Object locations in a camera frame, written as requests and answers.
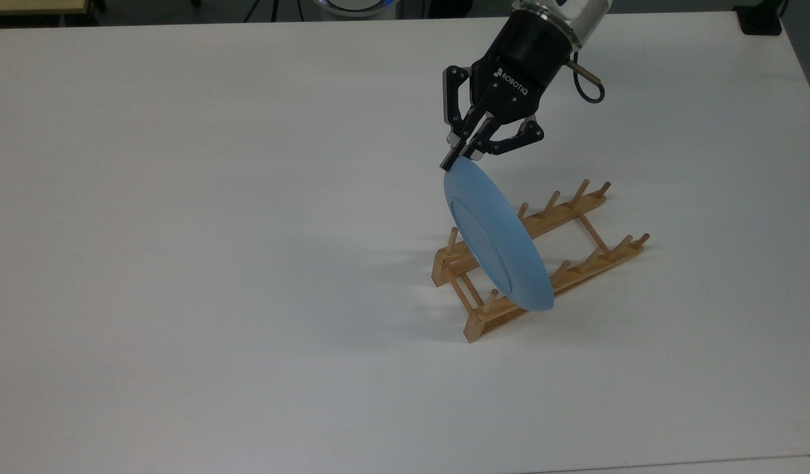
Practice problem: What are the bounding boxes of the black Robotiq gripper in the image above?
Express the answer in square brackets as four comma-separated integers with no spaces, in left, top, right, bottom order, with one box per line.
[441,13,576,171]

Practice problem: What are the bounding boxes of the white and blue robot base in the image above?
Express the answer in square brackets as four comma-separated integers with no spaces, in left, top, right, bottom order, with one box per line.
[318,0,400,16]

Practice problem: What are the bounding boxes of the wooden plate rack with pegs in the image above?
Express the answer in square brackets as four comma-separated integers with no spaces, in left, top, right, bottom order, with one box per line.
[431,179,651,343]

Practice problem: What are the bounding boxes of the yellow wooden side table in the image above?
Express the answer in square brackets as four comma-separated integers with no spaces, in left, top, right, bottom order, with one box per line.
[0,0,91,16]

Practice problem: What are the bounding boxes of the black tripod legs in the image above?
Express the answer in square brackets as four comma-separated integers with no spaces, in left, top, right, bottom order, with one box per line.
[243,0,282,23]

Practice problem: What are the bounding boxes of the black table clamp block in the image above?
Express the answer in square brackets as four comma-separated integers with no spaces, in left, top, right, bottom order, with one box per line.
[734,4,784,36]

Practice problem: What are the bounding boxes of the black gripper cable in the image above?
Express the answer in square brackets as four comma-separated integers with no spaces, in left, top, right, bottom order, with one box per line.
[566,56,606,105]

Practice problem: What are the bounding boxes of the blue round plate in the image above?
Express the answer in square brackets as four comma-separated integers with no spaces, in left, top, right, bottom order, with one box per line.
[442,160,555,312]

